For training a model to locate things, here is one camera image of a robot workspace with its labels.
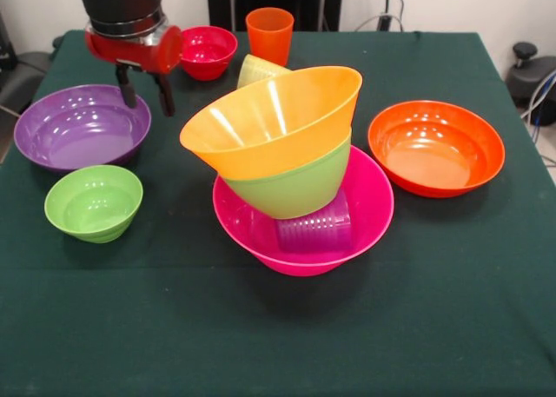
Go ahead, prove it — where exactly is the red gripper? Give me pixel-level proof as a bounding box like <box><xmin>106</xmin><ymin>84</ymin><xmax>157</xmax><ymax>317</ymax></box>
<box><xmin>83</xmin><ymin>22</ymin><xmax>185</xmax><ymax>118</ymax></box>

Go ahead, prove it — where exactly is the purple bowl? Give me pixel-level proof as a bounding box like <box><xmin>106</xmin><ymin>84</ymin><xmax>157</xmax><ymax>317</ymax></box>
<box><xmin>13</xmin><ymin>83</ymin><xmax>152</xmax><ymax>175</ymax></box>

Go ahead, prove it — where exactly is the yellow cup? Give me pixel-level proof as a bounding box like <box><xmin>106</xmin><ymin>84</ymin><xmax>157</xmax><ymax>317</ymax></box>
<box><xmin>236</xmin><ymin>53</ymin><xmax>295</xmax><ymax>89</ymax></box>

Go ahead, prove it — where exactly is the yellow bowl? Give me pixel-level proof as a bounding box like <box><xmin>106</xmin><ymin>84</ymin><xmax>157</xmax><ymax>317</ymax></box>
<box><xmin>179</xmin><ymin>65</ymin><xmax>364</xmax><ymax>182</ymax></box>

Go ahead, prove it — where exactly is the large green bowl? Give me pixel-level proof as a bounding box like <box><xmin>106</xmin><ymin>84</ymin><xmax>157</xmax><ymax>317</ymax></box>
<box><xmin>221</xmin><ymin>134</ymin><xmax>353</xmax><ymax>221</ymax></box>

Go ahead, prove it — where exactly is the purple cup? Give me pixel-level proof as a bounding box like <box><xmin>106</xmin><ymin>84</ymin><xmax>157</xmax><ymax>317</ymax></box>
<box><xmin>274</xmin><ymin>188</ymin><xmax>354</xmax><ymax>254</ymax></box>

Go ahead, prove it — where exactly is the pink bowl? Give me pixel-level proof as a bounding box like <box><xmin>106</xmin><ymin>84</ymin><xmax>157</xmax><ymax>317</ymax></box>
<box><xmin>212</xmin><ymin>144</ymin><xmax>395</xmax><ymax>278</ymax></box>

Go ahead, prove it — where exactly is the red bowl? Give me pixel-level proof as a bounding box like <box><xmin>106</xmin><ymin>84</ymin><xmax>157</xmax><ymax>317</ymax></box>
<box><xmin>178</xmin><ymin>25</ymin><xmax>239</xmax><ymax>82</ymax></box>

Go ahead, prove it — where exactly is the dark grey chair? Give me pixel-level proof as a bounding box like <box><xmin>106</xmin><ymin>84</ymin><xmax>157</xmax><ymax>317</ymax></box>
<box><xmin>0</xmin><ymin>10</ymin><xmax>64</xmax><ymax>116</ymax></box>

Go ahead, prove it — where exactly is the small green bowl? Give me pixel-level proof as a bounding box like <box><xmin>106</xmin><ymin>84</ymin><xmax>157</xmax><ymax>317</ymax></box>
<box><xmin>43</xmin><ymin>164</ymin><xmax>144</xmax><ymax>244</ymax></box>

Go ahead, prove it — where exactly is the orange cup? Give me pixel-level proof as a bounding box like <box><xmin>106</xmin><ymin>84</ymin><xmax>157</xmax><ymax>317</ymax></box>
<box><xmin>245</xmin><ymin>7</ymin><xmax>295</xmax><ymax>68</ymax></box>

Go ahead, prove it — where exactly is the dark green tablecloth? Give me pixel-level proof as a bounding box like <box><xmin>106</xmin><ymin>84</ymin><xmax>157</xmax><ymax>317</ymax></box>
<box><xmin>0</xmin><ymin>30</ymin><xmax>556</xmax><ymax>397</ymax></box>

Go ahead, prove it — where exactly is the orange bowl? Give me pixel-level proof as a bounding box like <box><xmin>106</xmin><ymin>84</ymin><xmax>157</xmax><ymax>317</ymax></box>
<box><xmin>367</xmin><ymin>100</ymin><xmax>506</xmax><ymax>198</ymax></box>

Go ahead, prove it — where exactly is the black round equipment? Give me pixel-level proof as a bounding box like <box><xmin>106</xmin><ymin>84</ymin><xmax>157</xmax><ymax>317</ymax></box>
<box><xmin>506</xmin><ymin>42</ymin><xmax>556</xmax><ymax>108</ymax></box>

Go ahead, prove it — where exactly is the thin grey cable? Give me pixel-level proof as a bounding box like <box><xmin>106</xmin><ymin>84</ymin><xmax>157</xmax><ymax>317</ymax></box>
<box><xmin>349</xmin><ymin>14</ymin><xmax>407</xmax><ymax>33</ymax></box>

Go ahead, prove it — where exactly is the grey blue cable bundle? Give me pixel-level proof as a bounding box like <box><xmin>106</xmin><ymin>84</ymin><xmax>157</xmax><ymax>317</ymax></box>
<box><xmin>520</xmin><ymin>69</ymin><xmax>556</xmax><ymax>129</ymax></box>

